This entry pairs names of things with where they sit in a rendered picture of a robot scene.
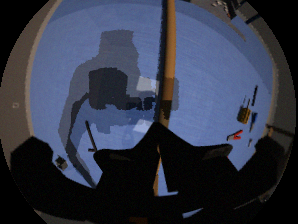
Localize red-handled pliers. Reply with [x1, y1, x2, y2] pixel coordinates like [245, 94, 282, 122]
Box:
[226, 129, 242, 141]

